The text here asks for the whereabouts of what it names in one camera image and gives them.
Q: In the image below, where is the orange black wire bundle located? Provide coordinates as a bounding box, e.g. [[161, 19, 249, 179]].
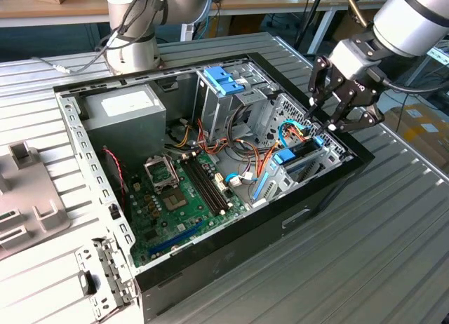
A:
[[196, 119, 262, 163]]

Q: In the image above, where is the grey parts rack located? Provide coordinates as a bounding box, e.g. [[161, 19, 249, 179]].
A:
[[0, 140, 72, 261]]

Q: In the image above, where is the thin black cable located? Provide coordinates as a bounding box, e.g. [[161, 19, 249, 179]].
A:
[[371, 69, 449, 93]]

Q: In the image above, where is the black RAM slot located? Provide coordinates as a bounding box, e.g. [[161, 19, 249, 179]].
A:
[[181, 155, 225, 216], [194, 151, 236, 208], [185, 154, 228, 214], [189, 152, 233, 210]]

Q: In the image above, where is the red black fan wire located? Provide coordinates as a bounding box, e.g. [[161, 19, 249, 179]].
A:
[[102, 147, 126, 198]]

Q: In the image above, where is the yellow orange wire bundle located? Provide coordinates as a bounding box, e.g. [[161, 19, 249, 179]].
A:
[[173, 122, 194, 149]]

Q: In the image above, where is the green motherboard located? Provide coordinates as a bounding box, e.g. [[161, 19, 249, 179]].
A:
[[128, 150, 252, 269]]

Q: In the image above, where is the blue expansion slot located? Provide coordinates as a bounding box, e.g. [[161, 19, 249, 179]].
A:
[[147, 221, 204, 259]]

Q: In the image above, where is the orange red power wire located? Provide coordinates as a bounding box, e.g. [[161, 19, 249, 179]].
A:
[[257, 123, 314, 180]]

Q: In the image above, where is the metal socket cover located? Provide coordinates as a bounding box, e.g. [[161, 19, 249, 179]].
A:
[[142, 154, 179, 194]]

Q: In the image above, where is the labelled cardboard box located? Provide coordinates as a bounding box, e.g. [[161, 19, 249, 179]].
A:
[[380, 104, 449, 170]]

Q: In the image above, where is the black tripod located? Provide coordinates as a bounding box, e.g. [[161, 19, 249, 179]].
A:
[[294, 0, 329, 57]]

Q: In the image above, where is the black cable with silver plug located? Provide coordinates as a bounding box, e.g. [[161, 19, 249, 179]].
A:
[[31, 0, 168, 75]]

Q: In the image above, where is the blue wire with white plug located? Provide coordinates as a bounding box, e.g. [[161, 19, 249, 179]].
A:
[[224, 172, 254, 189]]

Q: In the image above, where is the open black PC case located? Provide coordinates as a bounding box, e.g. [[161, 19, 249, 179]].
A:
[[52, 52, 375, 324]]

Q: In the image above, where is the CPU socket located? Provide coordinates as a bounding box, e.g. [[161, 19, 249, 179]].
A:
[[159, 186, 189, 213]]

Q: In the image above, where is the hard disk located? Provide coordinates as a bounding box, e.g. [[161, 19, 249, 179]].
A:
[[255, 135, 324, 201]]

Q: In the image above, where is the metal optical drive cage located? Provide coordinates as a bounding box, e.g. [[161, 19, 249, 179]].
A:
[[192, 61, 278, 146]]

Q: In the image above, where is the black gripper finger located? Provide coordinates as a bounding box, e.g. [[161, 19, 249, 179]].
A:
[[304, 55, 347, 121], [316, 88, 386, 135]]

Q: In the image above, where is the blue plastic drive latch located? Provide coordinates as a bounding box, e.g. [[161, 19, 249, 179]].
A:
[[202, 67, 246, 97]]

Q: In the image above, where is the grey power supply unit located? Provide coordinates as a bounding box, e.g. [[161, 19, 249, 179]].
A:
[[81, 83, 168, 169]]

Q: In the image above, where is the aluminium slat table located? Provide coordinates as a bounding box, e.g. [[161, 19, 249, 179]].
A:
[[406, 45, 449, 88]]

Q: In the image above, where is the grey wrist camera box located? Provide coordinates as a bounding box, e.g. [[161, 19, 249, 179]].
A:
[[328, 32, 384, 82]]

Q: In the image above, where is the long blue SATA wire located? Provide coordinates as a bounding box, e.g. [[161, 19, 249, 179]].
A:
[[278, 119, 304, 148]]

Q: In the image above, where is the metal disk bay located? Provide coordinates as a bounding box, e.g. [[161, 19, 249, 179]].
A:
[[250, 133, 354, 208]]

